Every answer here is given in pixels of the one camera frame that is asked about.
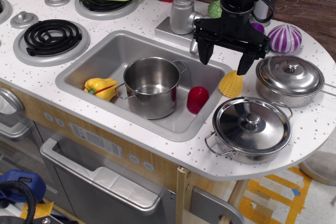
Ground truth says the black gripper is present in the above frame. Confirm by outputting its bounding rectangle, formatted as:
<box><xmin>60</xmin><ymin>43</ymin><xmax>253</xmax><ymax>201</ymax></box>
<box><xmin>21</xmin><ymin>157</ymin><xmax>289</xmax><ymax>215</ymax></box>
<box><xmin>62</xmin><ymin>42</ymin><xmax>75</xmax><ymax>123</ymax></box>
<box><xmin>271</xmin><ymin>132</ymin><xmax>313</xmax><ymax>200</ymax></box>
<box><xmin>194</xmin><ymin>10</ymin><xmax>270</xmax><ymax>75</ymax></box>

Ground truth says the yellow toy corn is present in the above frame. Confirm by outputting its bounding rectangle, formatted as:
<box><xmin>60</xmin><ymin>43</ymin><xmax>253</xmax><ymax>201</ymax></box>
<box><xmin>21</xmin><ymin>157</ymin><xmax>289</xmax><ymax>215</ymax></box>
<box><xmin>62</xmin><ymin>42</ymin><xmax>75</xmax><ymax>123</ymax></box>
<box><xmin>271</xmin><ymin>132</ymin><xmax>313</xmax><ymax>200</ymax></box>
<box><xmin>218</xmin><ymin>70</ymin><xmax>243</xmax><ymax>98</ymax></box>

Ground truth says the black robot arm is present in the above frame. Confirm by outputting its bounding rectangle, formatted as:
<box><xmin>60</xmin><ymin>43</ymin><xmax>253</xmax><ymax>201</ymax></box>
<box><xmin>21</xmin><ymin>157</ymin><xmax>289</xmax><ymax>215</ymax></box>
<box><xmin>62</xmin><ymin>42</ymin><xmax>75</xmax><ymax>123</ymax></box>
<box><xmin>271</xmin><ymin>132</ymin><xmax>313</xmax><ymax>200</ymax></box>
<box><xmin>193</xmin><ymin>0</ymin><xmax>271</xmax><ymax>76</ymax></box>

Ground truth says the tall steel pot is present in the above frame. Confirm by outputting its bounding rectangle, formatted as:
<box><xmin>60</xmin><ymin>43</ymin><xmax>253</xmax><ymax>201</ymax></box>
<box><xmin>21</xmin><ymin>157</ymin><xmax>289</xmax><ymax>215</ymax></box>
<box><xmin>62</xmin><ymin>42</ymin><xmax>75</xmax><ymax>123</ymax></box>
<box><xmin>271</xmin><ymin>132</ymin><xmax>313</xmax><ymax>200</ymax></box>
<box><xmin>115</xmin><ymin>57</ymin><xmax>187</xmax><ymax>120</ymax></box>

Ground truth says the purple toy eggplant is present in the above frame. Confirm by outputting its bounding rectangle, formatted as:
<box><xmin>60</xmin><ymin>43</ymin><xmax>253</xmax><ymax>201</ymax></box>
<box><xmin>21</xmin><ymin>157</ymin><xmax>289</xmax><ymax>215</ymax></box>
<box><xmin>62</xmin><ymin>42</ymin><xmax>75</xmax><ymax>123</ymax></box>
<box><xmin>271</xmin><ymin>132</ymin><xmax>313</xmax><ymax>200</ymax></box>
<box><xmin>251</xmin><ymin>23</ymin><xmax>266</xmax><ymax>35</ymax></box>

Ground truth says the green toy bitter gourd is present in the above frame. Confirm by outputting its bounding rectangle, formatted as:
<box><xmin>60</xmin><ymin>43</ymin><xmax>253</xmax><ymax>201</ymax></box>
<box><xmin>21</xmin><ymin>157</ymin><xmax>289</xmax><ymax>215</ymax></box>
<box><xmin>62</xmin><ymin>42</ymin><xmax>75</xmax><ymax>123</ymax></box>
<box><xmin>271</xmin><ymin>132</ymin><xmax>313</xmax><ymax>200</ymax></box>
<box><xmin>207</xmin><ymin>0</ymin><xmax>222</xmax><ymax>18</ymax></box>

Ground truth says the red toy pepper piece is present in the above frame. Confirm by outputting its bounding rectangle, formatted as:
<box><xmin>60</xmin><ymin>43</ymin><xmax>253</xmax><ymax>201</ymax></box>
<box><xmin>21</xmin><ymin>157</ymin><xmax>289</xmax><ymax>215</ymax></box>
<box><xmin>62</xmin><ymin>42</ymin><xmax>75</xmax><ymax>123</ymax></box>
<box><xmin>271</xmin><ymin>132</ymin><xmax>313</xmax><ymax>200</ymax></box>
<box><xmin>187</xmin><ymin>86</ymin><xmax>209</xmax><ymax>114</ymax></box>

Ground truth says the silver toy faucet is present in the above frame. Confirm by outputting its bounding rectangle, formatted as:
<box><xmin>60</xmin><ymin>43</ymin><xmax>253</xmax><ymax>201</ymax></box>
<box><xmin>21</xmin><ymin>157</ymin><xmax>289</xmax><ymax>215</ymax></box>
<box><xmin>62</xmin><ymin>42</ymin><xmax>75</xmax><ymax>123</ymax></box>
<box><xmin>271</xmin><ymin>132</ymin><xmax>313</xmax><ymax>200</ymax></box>
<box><xmin>155</xmin><ymin>0</ymin><xmax>209</xmax><ymax>55</ymax></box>

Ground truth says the grey metal pole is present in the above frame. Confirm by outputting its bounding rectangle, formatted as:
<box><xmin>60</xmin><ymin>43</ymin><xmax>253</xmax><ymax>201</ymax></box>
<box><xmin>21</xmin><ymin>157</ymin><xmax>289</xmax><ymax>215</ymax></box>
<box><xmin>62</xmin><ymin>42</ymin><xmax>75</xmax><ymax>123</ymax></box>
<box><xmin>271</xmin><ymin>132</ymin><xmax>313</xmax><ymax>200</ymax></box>
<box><xmin>253</xmin><ymin>0</ymin><xmax>270</xmax><ymax>19</ymax></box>

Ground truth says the purple striped toy onion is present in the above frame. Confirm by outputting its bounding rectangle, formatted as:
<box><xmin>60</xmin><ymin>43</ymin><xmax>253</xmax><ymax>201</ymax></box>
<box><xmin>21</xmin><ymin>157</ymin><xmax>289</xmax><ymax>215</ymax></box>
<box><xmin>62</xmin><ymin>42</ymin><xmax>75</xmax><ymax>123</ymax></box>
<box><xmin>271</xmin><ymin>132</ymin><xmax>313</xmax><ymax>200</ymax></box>
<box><xmin>268</xmin><ymin>24</ymin><xmax>302</xmax><ymax>53</ymax></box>

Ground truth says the steel lidded pan back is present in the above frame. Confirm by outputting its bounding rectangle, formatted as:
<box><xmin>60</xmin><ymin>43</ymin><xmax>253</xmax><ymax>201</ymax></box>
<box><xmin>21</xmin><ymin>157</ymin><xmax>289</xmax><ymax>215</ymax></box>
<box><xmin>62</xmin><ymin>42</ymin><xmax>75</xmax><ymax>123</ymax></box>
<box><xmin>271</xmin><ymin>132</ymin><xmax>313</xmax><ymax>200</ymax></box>
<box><xmin>256</xmin><ymin>55</ymin><xmax>335</xmax><ymax>108</ymax></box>

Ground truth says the steel lidded pan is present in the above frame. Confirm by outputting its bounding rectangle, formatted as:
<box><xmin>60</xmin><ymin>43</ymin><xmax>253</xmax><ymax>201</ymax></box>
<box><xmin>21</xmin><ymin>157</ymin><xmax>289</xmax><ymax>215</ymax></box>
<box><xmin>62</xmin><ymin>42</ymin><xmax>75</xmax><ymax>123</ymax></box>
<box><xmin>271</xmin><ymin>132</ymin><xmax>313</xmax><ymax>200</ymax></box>
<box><xmin>256</xmin><ymin>55</ymin><xmax>335</xmax><ymax>108</ymax></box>
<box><xmin>204</xmin><ymin>97</ymin><xmax>293</xmax><ymax>164</ymax></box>

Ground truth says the steel lidded pan front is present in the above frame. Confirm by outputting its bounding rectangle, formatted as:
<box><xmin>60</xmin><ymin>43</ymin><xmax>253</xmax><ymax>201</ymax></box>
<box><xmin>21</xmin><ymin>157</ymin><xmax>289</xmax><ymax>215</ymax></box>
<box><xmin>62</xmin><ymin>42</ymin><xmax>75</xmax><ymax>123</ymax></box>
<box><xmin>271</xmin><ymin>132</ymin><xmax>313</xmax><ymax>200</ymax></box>
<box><xmin>204</xmin><ymin>97</ymin><xmax>293</xmax><ymax>164</ymax></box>

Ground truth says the yellow toy bell pepper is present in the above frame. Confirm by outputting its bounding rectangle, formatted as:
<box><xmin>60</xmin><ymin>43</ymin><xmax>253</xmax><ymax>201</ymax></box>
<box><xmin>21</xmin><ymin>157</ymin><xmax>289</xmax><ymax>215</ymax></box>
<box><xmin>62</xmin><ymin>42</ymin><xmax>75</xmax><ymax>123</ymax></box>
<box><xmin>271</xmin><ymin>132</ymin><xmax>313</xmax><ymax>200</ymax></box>
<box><xmin>84</xmin><ymin>78</ymin><xmax>118</xmax><ymax>101</ymax></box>

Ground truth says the black coil burner middle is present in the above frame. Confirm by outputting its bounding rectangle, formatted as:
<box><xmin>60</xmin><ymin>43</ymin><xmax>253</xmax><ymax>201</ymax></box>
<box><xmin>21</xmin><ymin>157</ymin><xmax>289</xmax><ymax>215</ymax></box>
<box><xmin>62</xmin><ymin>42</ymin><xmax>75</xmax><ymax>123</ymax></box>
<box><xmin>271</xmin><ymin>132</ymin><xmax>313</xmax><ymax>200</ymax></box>
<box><xmin>75</xmin><ymin>0</ymin><xmax>139</xmax><ymax>20</ymax></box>

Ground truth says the black coil burner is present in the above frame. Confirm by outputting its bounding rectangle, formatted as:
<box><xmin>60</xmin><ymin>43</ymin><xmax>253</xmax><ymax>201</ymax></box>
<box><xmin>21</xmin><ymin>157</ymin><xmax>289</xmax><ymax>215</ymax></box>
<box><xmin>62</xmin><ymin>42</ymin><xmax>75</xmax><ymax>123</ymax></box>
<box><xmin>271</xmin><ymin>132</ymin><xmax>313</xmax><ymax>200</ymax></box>
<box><xmin>75</xmin><ymin>0</ymin><xmax>139</xmax><ymax>20</ymax></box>
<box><xmin>13</xmin><ymin>19</ymin><xmax>90</xmax><ymax>67</ymax></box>

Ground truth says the black coil burner front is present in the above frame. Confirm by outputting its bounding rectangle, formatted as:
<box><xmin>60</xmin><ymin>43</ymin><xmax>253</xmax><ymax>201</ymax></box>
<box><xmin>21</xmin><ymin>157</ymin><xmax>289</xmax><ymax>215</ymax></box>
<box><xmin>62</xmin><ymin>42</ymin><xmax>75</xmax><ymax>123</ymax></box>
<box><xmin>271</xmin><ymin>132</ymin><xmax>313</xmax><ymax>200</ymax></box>
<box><xmin>13</xmin><ymin>19</ymin><xmax>90</xmax><ymax>67</ymax></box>

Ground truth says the silver dishwasher door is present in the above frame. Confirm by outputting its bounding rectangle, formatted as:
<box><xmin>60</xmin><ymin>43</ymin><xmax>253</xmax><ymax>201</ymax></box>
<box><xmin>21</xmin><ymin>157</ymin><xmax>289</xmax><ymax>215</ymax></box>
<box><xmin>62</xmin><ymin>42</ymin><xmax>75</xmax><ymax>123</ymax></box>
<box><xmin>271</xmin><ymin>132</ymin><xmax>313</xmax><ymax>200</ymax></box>
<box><xmin>40</xmin><ymin>138</ymin><xmax>175</xmax><ymax>223</ymax></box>

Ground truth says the silver stove knob front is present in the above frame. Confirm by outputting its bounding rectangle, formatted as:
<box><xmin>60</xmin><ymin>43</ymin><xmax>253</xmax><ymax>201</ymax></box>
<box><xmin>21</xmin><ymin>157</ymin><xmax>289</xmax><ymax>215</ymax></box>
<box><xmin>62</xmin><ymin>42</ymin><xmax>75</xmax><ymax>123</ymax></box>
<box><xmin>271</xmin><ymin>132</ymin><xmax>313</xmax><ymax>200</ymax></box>
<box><xmin>10</xmin><ymin>11</ymin><xmax>38</xmax><ymax>29</ymax></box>

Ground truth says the blue clamp tool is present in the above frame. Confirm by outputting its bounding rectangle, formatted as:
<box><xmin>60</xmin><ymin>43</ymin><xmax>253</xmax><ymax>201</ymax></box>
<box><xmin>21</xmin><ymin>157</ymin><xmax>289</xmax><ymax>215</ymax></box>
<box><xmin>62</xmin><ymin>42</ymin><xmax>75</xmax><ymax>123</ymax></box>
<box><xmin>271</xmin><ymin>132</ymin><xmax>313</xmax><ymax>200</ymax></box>
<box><xmin>1</xmin><ymin>169</ymin><xmax>46</xmax><ymax>206</ymax></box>

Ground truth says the black braided cable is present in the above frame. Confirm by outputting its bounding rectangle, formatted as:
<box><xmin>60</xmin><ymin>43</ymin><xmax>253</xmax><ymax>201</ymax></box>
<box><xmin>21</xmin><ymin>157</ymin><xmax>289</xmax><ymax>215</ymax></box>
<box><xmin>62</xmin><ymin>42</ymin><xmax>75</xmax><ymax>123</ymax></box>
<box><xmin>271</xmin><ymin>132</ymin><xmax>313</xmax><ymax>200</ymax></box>
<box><xmin>0</xmin><ymin>180</ymin><xmax>36</xmax><ymax>221</ymax></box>

